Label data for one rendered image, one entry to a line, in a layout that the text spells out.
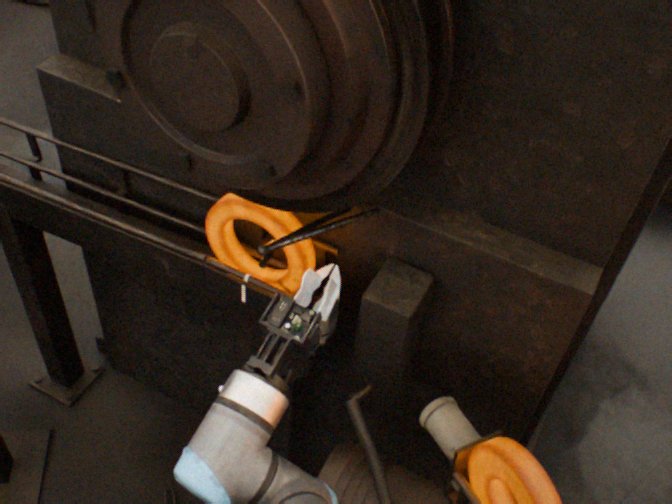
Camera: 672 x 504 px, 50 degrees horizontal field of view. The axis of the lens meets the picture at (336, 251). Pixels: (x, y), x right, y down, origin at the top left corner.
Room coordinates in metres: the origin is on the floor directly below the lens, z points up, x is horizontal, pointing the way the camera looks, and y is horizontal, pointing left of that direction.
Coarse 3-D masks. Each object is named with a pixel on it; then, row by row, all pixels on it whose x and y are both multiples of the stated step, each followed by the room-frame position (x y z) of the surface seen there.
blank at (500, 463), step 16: (480, 448) 0.48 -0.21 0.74; (496, 448) 0.46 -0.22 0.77; (512, 448) 0.46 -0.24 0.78; (480, 464) 0.47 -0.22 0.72; (496, 464) 0.45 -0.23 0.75; (512, 464) 0.44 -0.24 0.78; (528, 464) 0.44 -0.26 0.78; (480, 480) 0.46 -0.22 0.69; (496, 480) 0.46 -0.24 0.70; (512, 480) 0.43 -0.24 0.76; (528, 480) 0.42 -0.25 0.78; (544, 480) 0.42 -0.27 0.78; (480, 496) 0.45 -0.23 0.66; (496, 496) 0.44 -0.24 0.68; (528, 496) 0.40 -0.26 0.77; (544, 496) 0.40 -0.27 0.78
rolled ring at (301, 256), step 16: (224, 208) 0.79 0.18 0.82; (240, 208) 0.78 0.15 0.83; (256, 208) 0.77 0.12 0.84; (208, 224) 0.80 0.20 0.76; (224, 224) 0.79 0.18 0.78; (272, 224) 0.75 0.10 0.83; (288, 224) 0.76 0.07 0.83; (208, 240) 0.80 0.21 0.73; (224, 240) 0.80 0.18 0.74; (304, 240) 0.75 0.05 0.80; (224, 256) 0.79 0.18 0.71; (240, 256) 0.80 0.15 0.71; (288, 256) 0.74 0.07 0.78; (304, 256) 0.74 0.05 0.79; (256, 272) 0.78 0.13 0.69; (272, 272) 0.78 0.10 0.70; (288, 272) 0.74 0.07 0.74; (304, 272) 0.73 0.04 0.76; (288, 288) 0.74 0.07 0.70
